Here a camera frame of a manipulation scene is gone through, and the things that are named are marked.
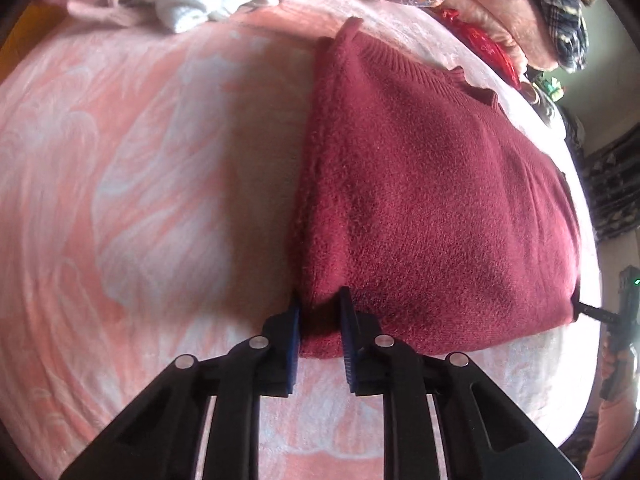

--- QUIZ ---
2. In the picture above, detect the white and grey shoe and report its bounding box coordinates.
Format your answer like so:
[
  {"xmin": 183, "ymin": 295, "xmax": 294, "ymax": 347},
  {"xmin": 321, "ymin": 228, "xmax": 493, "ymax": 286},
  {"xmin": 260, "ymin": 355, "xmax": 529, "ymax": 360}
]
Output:
[{"xmin": 520, "ymin": 80, "xmax": 558, "ymax": 126}]

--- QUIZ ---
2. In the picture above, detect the wooden wardrobe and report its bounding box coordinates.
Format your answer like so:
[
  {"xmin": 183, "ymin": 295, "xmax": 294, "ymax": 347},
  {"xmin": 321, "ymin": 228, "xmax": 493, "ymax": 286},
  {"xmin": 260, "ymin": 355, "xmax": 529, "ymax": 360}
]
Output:
[{"xmin": 0, "ymin": 2, "xmax": 53, "ymax": 68}]

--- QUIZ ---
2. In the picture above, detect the dark patterned cloth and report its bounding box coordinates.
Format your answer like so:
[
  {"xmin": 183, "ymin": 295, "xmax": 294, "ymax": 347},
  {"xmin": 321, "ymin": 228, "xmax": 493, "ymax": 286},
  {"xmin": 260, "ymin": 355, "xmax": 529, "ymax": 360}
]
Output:
[{"xmin": 580, "ymin": 130, "xmax": 640, "ymax": 241}]

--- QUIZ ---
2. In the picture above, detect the red printed cloth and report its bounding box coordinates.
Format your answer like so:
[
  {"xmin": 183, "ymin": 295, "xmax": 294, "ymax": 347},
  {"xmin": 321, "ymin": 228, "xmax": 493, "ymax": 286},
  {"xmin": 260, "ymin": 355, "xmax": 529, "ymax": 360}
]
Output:
[{"xmin": 432, "ymin": 7, "xmax": 523, "ymax": 88}]

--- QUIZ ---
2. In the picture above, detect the pink patterned bed blanket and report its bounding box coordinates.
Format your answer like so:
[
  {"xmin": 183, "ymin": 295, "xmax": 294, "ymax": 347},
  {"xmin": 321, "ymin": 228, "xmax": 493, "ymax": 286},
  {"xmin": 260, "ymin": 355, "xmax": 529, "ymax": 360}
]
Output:
[{"xmin": 0, "ymin": 0, "xmax": 603, "ymax": 480}]

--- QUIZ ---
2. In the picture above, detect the pink fluffy blanket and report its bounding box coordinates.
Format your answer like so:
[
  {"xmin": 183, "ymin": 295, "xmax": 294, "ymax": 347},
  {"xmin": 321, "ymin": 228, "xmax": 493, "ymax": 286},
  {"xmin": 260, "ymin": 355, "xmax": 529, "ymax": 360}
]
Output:
[{"xmin": 440, "ymin": 0, "xmax": 561, "ymax": 71}]

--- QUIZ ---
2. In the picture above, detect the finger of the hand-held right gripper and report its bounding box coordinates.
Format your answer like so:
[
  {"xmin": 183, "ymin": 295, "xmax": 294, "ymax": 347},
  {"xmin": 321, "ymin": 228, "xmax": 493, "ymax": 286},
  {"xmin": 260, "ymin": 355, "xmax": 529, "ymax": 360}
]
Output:
[{"xmin": 571, "ymin": 299, "xmax": 620, "ymax": 325}]

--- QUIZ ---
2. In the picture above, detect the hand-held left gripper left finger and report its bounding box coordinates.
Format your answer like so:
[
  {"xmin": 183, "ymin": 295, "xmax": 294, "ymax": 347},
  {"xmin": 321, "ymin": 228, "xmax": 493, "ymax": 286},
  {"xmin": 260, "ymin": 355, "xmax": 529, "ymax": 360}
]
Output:
[{"xmin": 60, "ymin": 292, "xmax": 302, "ymax": 480}]

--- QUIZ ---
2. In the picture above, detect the person's right forearm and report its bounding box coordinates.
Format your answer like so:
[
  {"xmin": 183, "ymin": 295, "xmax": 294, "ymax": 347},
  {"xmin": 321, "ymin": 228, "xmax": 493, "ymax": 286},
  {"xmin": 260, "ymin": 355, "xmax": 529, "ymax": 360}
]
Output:
[{"xmin": 582, "ymin": 395, "xmax": 640, "ymax": 480}]

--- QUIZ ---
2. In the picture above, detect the person's right hand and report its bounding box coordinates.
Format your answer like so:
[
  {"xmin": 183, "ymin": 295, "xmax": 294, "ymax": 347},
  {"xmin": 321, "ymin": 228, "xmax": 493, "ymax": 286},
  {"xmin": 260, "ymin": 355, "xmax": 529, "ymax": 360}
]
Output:
[{"xmin": 601, "ymin": 340, "xmax": 618, "ymax": 388}]

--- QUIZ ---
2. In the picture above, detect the dark red knit sweater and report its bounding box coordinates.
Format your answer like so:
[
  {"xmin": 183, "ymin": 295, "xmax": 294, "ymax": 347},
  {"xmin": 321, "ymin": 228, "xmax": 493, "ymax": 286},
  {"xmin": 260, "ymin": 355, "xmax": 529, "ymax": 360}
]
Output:
[{"xmin": 287, "ymin": 17, "xmax": 583, "ymax": 361}]

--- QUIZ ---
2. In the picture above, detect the dark plaid shirt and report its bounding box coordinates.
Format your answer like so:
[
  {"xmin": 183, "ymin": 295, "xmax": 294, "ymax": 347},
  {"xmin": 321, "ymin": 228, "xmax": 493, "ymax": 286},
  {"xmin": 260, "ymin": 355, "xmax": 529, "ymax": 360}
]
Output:
[{"xmin": 500, "ymin": 0, "xmax": 588, "ymax": 73}]

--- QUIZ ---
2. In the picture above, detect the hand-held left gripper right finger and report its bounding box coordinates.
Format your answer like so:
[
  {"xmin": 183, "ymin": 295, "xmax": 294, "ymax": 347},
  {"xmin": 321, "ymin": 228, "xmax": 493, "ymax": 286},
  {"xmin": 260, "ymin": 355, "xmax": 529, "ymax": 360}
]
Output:
[{"xmin": 339, "ymin": 286, "xmax": 583, "ymax": 480}]

